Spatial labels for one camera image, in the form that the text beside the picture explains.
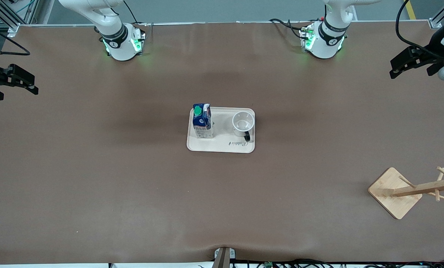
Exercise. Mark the small green circuit board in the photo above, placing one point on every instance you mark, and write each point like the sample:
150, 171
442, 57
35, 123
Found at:
268, 264

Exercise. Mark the blue white milk carton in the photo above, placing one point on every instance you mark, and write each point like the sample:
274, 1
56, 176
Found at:
202, 121

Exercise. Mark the brown table mat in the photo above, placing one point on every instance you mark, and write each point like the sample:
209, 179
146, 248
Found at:
132, 186

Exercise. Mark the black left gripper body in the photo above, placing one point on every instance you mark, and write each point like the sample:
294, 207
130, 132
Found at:
430, 54

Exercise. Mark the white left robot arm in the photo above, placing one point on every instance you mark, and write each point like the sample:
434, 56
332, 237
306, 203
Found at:
324, 42

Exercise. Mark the wooden cup rack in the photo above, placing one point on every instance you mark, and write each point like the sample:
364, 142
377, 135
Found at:
396, 197

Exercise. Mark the aluminium frame post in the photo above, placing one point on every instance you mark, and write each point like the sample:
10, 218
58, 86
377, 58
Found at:
443, 15
9, 16

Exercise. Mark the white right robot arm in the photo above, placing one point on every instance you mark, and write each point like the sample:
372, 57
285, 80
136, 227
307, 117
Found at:
121, 44

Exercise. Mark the cream plastic tray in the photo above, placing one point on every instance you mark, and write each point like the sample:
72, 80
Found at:
225, 143

